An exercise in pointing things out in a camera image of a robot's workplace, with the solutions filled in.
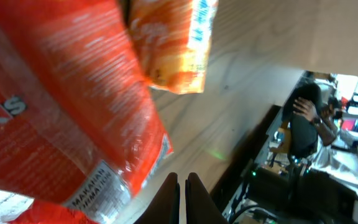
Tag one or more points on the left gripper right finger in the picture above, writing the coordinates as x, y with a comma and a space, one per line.
200, 208

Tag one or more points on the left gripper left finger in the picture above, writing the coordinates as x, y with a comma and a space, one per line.
165, 206

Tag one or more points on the large red snack bag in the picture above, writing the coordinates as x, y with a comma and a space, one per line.
78, 126

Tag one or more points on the small orange snack packet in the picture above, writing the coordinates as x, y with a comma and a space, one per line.
172, 39

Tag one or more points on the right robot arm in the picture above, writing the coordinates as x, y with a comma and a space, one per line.
297, 194

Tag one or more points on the person in background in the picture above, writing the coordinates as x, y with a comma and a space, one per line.
315, 137

